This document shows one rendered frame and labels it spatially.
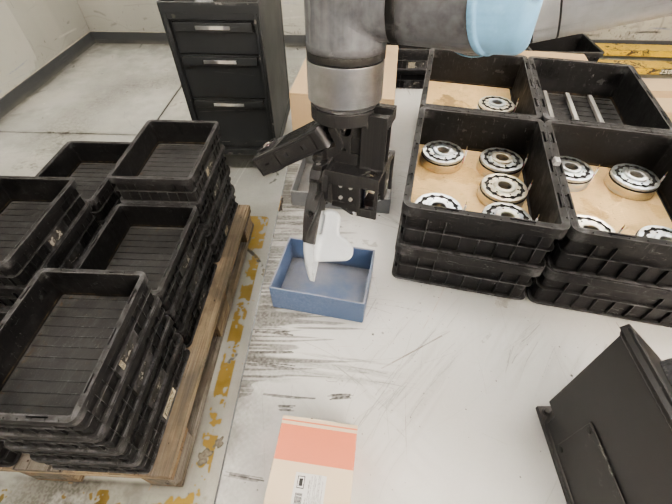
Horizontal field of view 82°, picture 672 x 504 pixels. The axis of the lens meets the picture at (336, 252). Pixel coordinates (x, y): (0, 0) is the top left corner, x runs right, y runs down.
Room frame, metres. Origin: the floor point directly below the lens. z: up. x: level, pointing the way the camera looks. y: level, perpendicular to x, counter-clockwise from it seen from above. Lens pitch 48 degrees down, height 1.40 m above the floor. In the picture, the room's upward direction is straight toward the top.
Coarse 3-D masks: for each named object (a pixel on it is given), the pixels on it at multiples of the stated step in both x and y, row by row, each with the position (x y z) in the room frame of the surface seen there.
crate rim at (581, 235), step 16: (592, 128) 0.83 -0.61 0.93; (608, 128) 0.82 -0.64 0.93; (624, 128) 0.82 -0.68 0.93; (560, 176) 0.64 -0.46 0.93; (576, 224) 0.50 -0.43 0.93; (576, 240) 0.48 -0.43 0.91; (592, 240) 0.47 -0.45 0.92; (608, 240) 0.46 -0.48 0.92; (624, 240) 0.46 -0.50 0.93; (640, 240) 0.46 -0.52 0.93; (656, 240) 0.46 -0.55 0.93
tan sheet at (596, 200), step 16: (576, 192) 0.71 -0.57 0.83; (592, 192) 0.71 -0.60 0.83; (608, 192) 0.71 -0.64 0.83; (576, 208) 0.65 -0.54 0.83; (592, 208) 0.65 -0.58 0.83; (608, 208) 0.65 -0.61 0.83; (624, 208) 0.65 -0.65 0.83; (640, 208) 0.65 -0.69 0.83; (656, 208) 0.65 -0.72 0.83; (608, 224) 0.60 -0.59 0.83; (624, 224) 0.60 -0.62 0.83; (640, 224) 0.60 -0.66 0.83; (656, 224) 0.60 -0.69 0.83
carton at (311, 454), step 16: (288, 416) 0.22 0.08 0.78; (288, 432) 0.19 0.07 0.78; (304, 432) 0.19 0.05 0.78; (320, 432) 0.19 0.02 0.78; (336, 432) 0.19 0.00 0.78; (352, 432) 0.19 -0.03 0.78; (288, 448) 0.17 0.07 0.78; (304, 448) 0.17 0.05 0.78; (320, 448) 0.17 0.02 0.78; (336, 448) 0.17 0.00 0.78; (352, 448) 0.17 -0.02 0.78; (272, 464) 0.15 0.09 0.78; (288, 464) 0.15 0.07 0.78; (304, 464) 0.15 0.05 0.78; (320, 464) 0.15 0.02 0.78; (336, 464) 0.15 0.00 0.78; (352, 464) 0.15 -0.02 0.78; (272, 480) 0.13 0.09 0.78; (288, 480) 0.13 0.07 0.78; (304, 480) 0.13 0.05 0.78; (320, 480) 0.13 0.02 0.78; (336, 480) 0.13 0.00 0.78; (352, 480) 0.13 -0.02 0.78; (272, 496) 0.11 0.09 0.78; (288, 496) 0.11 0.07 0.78; (304, 496) 0.11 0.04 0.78; (320, 496) 0.11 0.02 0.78; (336, 496) 0.11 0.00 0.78
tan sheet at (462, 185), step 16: (464, 160) 0.84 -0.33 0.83; (416, 176) 0.77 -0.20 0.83; (432, 176) 0.77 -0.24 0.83; (448, 176) 0.77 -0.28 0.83; (464, 176) 0.77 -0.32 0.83; (480, 176) 0.77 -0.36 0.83; (416, 192) 0.71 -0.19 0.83; (432, 192) 0.71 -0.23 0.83; (448, 192) 0.71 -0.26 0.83; (464, 192) 0.71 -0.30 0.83; (480, 208) 0.65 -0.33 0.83
